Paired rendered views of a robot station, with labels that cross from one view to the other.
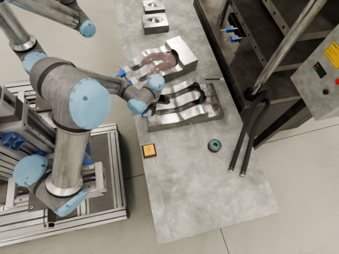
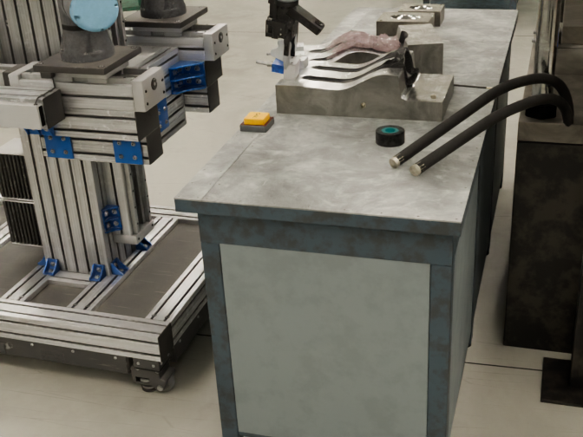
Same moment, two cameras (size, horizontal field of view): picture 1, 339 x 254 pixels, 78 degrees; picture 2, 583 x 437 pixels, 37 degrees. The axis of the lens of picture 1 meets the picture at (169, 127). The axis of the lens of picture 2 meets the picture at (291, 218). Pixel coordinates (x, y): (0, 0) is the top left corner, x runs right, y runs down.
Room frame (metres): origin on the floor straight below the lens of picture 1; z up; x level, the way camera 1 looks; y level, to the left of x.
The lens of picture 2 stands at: (-1.44, -1.44, 1.69)
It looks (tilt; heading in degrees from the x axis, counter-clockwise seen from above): 26 degrees down; 38
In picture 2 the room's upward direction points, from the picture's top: 3 degrees counter-clockwise
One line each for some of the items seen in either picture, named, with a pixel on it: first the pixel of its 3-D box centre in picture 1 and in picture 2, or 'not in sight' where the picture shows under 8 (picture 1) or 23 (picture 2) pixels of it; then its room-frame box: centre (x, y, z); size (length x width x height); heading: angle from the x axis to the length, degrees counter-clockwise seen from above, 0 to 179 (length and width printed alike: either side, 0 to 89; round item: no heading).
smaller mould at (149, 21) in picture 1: (155, 23); (405, 25); (1.48, 0.23, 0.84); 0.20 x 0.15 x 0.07; 110
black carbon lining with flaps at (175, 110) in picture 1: (180, 98); (361, 65); (0.73, -0.05, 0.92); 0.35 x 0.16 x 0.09; 110
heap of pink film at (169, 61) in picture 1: (158, 61); (363, 41); (1.03, 0.14, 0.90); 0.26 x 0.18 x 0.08; 127
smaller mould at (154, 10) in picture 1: (153, 8); (421, 15); (1.68, 0.27, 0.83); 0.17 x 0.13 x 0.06; 110
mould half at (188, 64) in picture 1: (158, 64); (363, 52); (1.04, 0.14, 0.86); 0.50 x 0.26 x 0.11; 127
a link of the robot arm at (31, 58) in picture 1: (41, 69); not in sight; (0.60, 0.64, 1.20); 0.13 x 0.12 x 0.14; 44
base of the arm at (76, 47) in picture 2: not in sight; (85, 37); (0.13, 0.48, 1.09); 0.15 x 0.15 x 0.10
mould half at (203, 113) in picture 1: (182, 103); (366, 81); (0.73, -0.06, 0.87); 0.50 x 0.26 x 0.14; 110
